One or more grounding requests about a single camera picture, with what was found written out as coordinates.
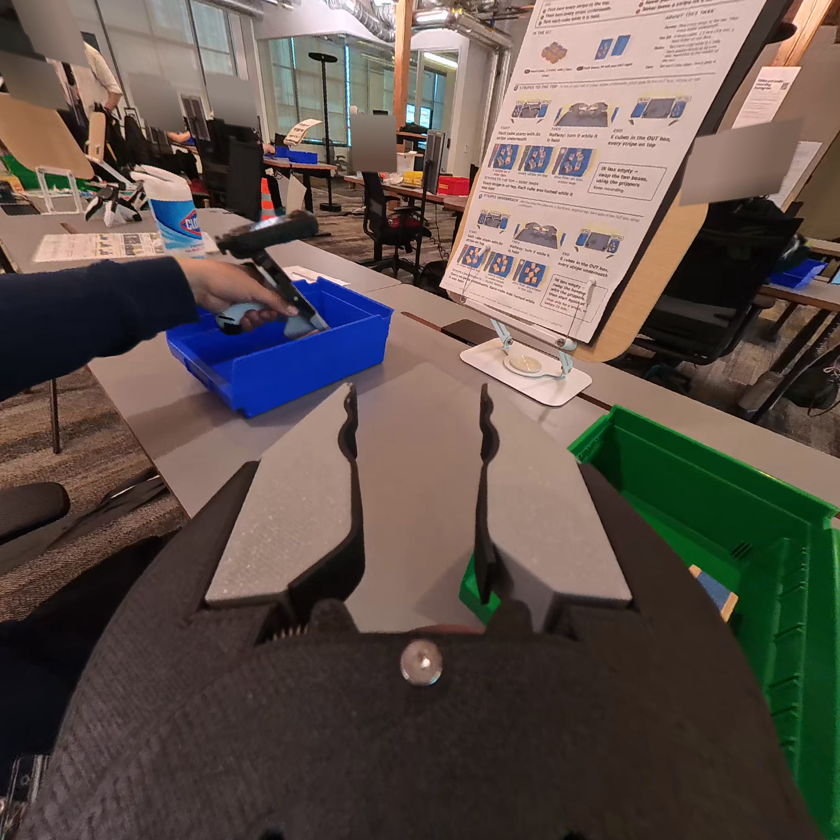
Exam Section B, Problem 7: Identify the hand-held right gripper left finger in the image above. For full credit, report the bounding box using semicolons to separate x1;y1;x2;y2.
205;382;366;605

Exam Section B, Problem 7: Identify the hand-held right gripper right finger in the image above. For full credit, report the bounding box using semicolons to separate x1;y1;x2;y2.
472;382;635;632

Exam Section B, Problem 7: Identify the blue plastic bin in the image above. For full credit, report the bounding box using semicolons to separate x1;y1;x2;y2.
165;276;395;420

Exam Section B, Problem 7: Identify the green plastic bin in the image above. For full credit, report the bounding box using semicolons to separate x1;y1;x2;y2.
458;403;840;840

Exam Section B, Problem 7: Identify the person's left forearm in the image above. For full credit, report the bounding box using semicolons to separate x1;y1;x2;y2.
0;257;201;403

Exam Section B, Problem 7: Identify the wooden cube with blue stripe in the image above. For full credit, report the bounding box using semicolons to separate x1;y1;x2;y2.
696;567;740;622

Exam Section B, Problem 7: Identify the person's left hand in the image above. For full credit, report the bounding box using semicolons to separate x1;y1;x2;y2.
176;257;299;332

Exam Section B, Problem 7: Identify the white paper sheet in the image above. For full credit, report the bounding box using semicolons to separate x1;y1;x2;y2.
282;266;352;287

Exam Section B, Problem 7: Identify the black office chair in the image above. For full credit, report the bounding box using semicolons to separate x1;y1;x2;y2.
0;467;170;577
196;119;265;222
630;197;811;368
360;169;433;277

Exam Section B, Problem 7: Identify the disinfecting wipes canister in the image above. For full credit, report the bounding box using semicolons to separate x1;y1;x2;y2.
141;165;224;258

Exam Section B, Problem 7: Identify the white poster stand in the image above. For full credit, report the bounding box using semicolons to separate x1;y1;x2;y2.
459;315;593;406

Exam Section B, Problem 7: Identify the black and white tool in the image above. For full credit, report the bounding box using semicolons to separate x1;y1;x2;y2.
84;182;149;228

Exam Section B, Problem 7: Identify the printed paper sheet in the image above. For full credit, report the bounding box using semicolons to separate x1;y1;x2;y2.
33;231;166;265

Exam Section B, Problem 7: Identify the clear acrylic stand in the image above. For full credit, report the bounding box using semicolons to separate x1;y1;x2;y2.
36;167;93;215

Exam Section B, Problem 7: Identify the wooden poster board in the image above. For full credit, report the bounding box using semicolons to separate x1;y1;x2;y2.
0;95;94;179
577;197;713;364

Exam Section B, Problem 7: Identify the person's dark clothing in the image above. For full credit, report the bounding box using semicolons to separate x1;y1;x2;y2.
0;535;172;788

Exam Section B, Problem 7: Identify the black bag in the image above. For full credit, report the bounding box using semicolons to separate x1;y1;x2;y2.
784;361;840;417

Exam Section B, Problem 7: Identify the instruction poster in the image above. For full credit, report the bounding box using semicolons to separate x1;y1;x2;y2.
438;0;770;343

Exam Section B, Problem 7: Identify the white wall notice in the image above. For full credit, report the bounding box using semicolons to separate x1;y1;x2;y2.
731;66;803;130

